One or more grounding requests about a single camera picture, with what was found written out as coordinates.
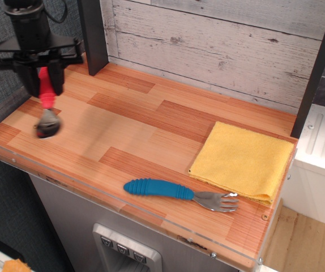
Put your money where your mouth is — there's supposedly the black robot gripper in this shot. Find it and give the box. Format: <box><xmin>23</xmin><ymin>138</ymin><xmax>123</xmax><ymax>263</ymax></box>
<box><xmin>0</xmin><ymin>5</ymin><xmax>83</xmax><ymax>97</ymax></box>

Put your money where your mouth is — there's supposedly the red handled metal spoon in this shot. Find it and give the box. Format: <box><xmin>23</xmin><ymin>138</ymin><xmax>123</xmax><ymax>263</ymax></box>
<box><xmin>36</xmin><ymin>67</ymin><xmax>61</xmax><ymax>138</ymax></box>

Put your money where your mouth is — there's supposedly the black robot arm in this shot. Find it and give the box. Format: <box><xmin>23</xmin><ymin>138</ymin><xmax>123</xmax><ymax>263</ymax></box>
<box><xmin>0</xmin><ymin>1</ymin><xmax>83</xmax><ymax>97</ymax></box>

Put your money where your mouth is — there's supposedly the clear acrylic table edge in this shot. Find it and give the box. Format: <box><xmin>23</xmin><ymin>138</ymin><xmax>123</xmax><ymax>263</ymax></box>
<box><xmin>0</xmin><ymin>134</ymin><xmax>267</xmax><ymax>271</ymax></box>

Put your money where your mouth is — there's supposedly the grey cabinet body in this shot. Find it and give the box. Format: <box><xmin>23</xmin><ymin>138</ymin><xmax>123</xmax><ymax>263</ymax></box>
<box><xmin>31</xmin><ymin>176</ymin><xmax>235</xmax><ymax>271</ymax></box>

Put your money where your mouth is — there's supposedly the silver dispenser panel with buttons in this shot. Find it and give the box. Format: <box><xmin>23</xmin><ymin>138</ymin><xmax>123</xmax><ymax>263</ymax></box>
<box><xmin>93</xmin><ymin>223</ymin><xmax>163</xmax><ymax>271</ymax></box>

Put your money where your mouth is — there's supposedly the orange object bottom left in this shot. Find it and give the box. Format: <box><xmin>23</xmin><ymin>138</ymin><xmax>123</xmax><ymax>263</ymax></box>
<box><xmin>2</xmin><ymin>259</ymin><xmax>32</xmax><ymax>272</ymax></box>

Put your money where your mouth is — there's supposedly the yellow folded cloth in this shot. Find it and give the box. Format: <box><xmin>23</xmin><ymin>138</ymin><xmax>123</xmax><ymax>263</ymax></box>
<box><xmin>189</xmin><ymin>122</ymin><xmax>294</xmax><ymax>205</ymax></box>

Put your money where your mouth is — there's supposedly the white toy sink unit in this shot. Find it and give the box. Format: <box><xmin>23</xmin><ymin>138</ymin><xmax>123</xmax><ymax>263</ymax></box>
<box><xmin>280</xmin><ymin>41</ymin><xmax>325</xmax><ymax>231</ymax></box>

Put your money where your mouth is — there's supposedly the dark left shelf post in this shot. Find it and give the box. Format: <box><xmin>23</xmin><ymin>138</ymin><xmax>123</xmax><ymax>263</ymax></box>
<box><xmin>77</xmin><ymin>0</ymin><xmax>109</xmax><ymax>76</ymax></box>

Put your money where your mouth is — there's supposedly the dark shelf post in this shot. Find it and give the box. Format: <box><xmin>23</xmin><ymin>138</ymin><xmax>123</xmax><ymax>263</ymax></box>
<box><xmin>77</xmin><ymin>0</ymin><xmax>109</xmax><ymax>76</ymax></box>
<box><xmin>290</xmin><ymin>33</ymin><xmax>325</xmax><ymax>139</ymax></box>

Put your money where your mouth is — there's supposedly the blue handled metal fork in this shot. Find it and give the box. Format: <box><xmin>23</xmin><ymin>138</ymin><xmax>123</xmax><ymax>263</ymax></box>
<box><xmin>123</xmin><ymin>178</ymin><xmax>239</xmax><ymax>213</ymax></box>

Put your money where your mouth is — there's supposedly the dark right shelf post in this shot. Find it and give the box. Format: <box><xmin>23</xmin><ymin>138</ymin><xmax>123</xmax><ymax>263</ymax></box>
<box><xmin>290</xmin><ymin>33</ymin><xmax>325</xmax><ymax>139</ymax></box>

